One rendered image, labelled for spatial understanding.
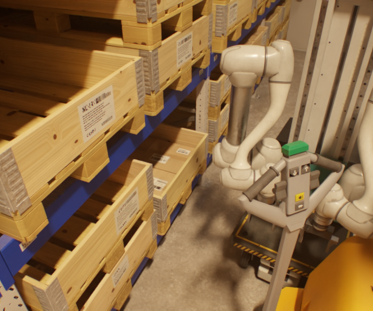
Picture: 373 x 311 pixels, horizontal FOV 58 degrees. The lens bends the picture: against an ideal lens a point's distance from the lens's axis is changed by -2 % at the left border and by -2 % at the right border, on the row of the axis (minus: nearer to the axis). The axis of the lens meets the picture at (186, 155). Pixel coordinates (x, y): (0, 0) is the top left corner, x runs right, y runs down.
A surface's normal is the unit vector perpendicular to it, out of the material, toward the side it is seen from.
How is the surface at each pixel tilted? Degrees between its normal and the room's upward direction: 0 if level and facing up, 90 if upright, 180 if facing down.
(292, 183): 74
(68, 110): 90
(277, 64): 70
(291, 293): 22
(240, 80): 105
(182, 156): 0
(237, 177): 60
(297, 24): 90
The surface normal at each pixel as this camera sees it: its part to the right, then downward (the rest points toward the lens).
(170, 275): 0.00, -0.81
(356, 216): -0.69, -0.07
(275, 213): 0.44, 0.18
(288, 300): -0.34, -0.84
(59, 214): 0.92, 0.23
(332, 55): -0.50, 0.50
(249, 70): -0.10, 0.76
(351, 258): -0.65, -0.74
